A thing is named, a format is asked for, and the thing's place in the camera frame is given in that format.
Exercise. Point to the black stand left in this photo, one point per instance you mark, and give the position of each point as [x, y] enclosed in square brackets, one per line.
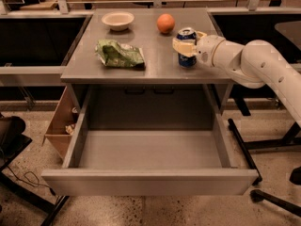
[25, 170]

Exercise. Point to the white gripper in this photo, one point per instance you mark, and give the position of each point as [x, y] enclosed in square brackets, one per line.
[205, 50]

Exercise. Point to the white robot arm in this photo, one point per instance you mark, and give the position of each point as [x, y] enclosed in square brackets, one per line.
[253, 65]

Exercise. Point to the blue pepsi can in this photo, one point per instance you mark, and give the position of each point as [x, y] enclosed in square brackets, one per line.
[187, 34]

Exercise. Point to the grey open top drawer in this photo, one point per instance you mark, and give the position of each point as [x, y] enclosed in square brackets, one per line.
[150, 141]

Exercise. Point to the green chip bag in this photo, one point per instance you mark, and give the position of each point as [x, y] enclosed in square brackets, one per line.
[113, 54]

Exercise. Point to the orange fruit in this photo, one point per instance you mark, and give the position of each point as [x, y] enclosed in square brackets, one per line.
[165, 23]

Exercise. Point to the grey cabinet counter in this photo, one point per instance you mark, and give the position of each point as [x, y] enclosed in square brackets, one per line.
[150, 47]

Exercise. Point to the white ceramic bowl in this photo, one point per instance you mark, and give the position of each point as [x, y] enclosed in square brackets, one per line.
[118, 21]

